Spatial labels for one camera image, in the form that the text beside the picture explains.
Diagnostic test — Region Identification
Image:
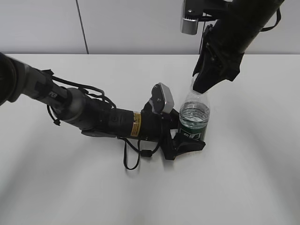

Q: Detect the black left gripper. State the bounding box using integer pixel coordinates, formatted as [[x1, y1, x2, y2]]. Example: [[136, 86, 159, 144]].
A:
[[108, 103, 206, 160]]

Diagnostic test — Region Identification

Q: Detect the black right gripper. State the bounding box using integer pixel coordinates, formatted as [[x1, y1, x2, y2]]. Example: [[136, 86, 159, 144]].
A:
[[193, 0, 284, 94]]

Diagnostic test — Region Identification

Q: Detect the clear water bottle green label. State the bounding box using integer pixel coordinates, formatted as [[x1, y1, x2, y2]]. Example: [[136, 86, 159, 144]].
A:
[[178, 76, 210, 141]]

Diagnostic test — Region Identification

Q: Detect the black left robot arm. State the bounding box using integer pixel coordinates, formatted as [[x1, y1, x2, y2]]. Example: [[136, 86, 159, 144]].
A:
[[0, 54, 205, 160]]

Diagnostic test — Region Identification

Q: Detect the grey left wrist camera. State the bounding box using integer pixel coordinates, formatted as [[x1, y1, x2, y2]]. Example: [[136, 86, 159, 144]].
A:
[[151, 82, 174, 114]]

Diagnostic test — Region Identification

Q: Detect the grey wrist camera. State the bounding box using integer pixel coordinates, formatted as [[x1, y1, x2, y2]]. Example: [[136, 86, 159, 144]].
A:
[[151, 82, 174, 114], [180, 0, 227, 35]]

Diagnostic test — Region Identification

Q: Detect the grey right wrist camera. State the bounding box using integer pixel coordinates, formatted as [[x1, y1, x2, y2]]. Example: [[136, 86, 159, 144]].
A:
[[180, 0, 227, 35]]

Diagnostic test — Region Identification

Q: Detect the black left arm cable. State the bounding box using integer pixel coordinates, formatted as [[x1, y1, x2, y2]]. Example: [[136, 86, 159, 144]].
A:
[[46, 69, 162, 171]]

